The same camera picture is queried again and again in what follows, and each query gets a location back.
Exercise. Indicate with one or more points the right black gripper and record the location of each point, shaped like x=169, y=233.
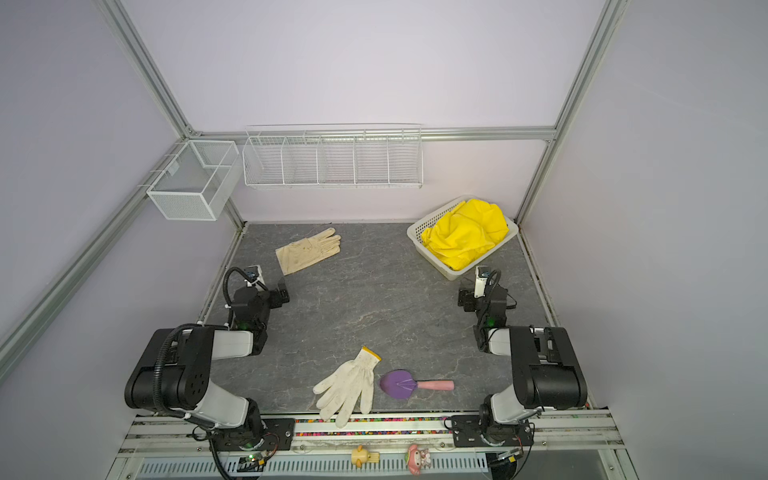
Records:
x=468, y=300

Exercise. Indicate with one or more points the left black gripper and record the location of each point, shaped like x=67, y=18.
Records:
x=278, y=295

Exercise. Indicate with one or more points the yellow trousers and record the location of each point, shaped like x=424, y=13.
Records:
x=467, y=232

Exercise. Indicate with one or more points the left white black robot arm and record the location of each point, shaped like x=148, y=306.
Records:
x=172, y=376

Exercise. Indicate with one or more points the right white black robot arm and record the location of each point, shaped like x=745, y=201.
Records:
x=544, y=368

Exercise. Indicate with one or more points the beige fabric glove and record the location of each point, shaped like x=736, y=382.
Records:
x=308, y=251

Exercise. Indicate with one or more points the purple pink toy shovel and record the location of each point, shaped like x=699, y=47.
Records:
x=400, y=384

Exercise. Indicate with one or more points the white knit work glove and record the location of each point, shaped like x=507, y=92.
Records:
x=350, y=385

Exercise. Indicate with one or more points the pink white doll figurine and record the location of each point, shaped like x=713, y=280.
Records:
x=417, y=459

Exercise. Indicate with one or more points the yellow duck figurine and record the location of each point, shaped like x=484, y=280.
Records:
x=361, y=456

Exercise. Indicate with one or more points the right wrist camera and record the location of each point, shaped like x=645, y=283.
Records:
x=482, y=275

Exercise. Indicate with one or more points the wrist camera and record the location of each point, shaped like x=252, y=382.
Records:
x=255, y=275
x=482, y=275

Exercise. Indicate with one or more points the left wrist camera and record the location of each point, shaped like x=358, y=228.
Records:
x=255, y=275

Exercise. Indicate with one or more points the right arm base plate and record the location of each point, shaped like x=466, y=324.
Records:
x=472, y=430

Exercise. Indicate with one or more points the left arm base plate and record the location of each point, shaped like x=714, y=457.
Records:
x=275, y=434

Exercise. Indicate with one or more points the white mesh wall box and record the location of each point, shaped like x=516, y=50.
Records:
x=198, y=180

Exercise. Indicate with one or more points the white wire wall shelf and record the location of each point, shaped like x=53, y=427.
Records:
x=333, y=156

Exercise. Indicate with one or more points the aluminium frame rail front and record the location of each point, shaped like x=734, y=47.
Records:
x=393, y=433

